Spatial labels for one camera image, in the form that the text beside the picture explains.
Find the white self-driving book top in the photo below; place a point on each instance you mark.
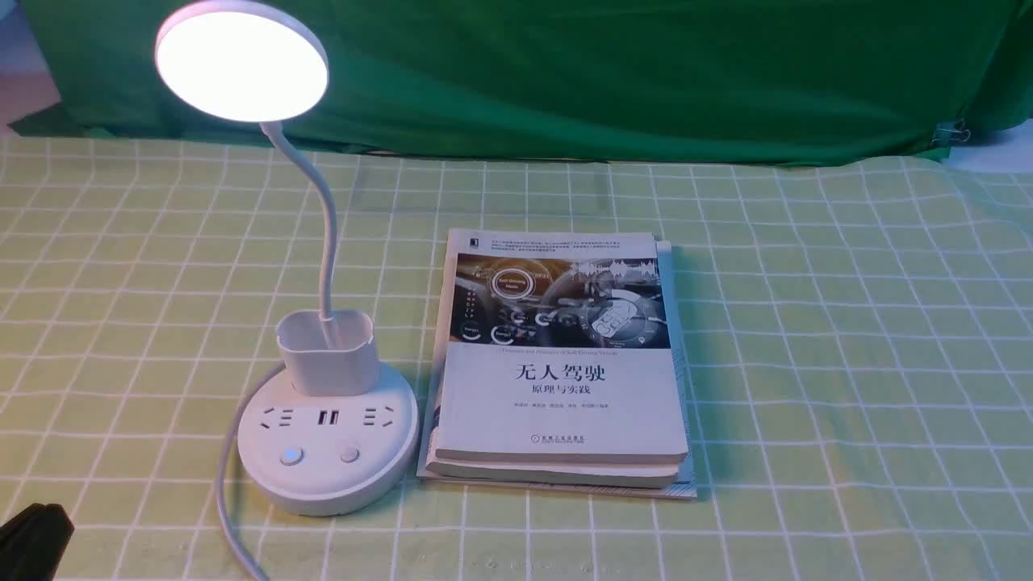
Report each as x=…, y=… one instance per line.
x=557, y=387

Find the green checkered tablecloth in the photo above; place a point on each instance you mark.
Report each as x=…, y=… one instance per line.
x=859, y=361

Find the white desk lamp with socket base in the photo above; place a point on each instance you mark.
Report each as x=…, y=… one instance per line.
x=334, y=429

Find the green backdrop cloth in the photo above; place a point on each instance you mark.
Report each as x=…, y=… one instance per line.
x=758, y=82

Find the metal binder clip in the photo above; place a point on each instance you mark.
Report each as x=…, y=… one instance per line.
x=950, y=133

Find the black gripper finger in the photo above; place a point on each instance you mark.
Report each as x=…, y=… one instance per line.
x=34, y=541

